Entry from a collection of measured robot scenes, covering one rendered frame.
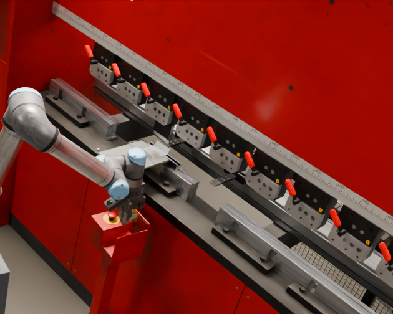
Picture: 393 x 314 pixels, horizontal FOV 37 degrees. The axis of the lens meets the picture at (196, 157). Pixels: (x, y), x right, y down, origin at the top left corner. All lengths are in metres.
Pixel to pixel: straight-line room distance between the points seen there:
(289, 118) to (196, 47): 0.50
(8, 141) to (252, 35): 0.94
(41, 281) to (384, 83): 2.15
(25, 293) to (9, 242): 0.41
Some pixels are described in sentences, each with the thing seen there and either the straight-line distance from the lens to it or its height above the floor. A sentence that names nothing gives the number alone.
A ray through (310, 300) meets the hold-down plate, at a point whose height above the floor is 0.90.
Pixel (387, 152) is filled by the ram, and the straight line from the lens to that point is 1.98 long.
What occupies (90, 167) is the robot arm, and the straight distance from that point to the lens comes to 2.04.
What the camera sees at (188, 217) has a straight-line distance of 2.51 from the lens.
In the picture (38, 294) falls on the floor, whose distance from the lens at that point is 3.27.
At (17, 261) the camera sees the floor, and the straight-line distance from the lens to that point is 3.43.
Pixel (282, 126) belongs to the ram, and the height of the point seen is 1.45.
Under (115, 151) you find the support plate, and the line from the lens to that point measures 2.58.
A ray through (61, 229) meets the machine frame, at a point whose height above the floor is 0.30.
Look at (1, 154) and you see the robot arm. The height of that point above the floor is 1.18.
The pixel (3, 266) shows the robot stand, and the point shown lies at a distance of 2.27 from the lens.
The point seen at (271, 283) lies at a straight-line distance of 2.33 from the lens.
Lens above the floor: 2.33
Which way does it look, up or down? 30 degrees down
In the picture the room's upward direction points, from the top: 17 degrees clockwise
